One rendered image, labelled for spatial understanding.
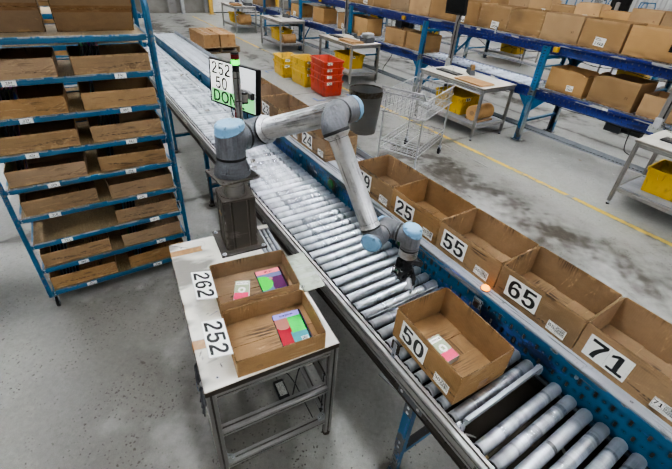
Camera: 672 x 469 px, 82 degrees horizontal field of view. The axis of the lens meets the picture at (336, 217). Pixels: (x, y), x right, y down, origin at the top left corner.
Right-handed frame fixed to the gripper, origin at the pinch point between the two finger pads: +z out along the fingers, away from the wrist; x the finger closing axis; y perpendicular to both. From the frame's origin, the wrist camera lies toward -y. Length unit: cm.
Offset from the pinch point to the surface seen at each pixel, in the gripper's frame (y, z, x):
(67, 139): 127, -37, -166
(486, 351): -5.7, 1.5, 48.0
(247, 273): 64, 5, -51
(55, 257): 156, 42, -165
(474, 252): -28.7, -20.5, 14.2
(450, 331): -2.3, 4.2, 31.0
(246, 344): 81, 4, -8
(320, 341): 55, 0, 9
